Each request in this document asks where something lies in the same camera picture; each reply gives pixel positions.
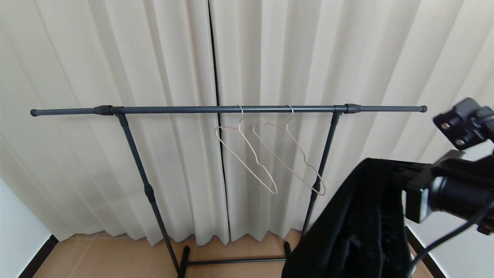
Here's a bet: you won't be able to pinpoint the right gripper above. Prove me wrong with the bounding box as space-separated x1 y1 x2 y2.
403 169 494 225

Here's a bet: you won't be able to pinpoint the black shorts with white cords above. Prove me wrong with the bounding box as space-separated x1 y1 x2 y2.
282 158 412 278

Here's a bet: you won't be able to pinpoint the pink clothes hanger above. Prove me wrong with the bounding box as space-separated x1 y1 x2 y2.
215 105 278 195
252 105 327 197

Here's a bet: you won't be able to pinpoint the black clothes rack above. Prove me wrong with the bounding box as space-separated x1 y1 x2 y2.
30 103 428 278

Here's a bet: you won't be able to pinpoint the black cable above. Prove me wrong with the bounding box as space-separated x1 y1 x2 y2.
407 200 494 278

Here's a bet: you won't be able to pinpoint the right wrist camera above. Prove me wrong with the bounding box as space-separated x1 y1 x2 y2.
432 97 494 167

